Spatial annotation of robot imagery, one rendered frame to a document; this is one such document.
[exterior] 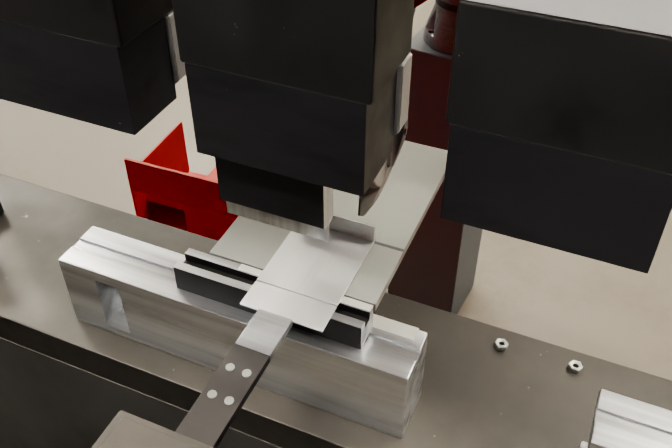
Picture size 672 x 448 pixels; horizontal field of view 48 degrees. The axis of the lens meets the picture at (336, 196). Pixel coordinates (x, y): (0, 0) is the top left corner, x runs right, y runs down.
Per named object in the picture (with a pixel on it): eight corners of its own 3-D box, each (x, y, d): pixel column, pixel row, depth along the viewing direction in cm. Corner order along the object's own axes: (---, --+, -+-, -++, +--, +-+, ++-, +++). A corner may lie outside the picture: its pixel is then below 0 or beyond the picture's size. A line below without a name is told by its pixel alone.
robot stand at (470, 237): (414, 263, 218) (437, 12, 169) (473, 285, 211) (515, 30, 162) (386, 304, 206) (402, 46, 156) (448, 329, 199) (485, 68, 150)
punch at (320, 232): (333, 234, 67) (333, 146, 61) (324, 249, 66) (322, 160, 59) (233, 205, 70) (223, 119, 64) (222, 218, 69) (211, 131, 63)
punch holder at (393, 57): (406, 137, 62) (421, -64, 51) (368, 199, 56) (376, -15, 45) (243, 98, 66) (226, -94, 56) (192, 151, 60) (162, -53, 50)
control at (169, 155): (291, 216, 133) (287, 130, 122) (250, 277, 121) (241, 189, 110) (190, 189, 139) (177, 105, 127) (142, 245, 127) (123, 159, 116)
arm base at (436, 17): (440, 16, 167) (444, -27, 161) (506, 32, 161) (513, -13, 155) (411, 45, 157) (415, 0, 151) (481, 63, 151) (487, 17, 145)
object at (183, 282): (372, 327, 73) (373, 305, 71) (360, 349, 71) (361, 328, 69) (192, 268, 79) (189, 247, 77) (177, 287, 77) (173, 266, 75)
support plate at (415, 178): (454, 158, 91) (455, 152, 90) (375, 311, 72) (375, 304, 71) (316, 125, 96) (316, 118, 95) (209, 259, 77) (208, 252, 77)
